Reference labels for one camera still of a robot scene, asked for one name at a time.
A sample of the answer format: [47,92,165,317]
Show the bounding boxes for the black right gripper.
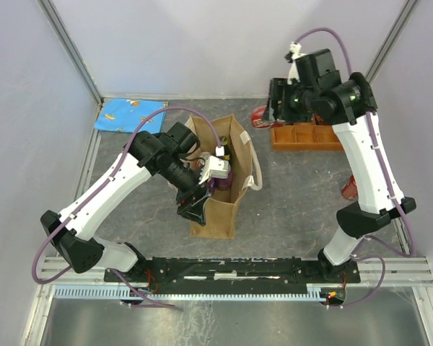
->
[261,79,318,125]

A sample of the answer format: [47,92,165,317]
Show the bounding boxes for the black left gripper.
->
[159,158,213,227]

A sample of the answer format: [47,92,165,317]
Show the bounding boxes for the red cola can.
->
[250,106,281,129]
[197,151,211,167]
[341,175,358,200]

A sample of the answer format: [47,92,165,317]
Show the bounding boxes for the purple soda can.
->
[215,170,232,191]

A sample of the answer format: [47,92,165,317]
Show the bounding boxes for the green glass bottle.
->
[219,136,232,163]

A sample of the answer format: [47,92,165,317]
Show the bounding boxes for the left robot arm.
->
[40,123,211,281]

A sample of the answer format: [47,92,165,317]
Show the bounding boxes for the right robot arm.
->
[263,43,416,282]

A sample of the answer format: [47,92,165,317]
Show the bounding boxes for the orange wooden divided tray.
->
[271,122,344,151]

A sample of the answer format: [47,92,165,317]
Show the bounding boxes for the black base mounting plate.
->
[121,257,361,294]

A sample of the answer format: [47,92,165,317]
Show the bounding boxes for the blue patterned cloth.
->
[95,98,168,133]

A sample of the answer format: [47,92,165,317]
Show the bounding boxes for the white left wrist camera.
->
[199,146,231,184]

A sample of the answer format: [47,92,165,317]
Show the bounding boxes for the light blue cable duct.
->
[53,285,325,302]

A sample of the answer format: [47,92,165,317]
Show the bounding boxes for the right aluminium frame post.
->
[354,1,420,84]

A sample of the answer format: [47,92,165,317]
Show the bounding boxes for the aluminium frame post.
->
[35,0,105,105]
[354,1,420,84]

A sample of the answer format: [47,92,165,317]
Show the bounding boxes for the left aluminium frame post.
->
[35,0,105,105]

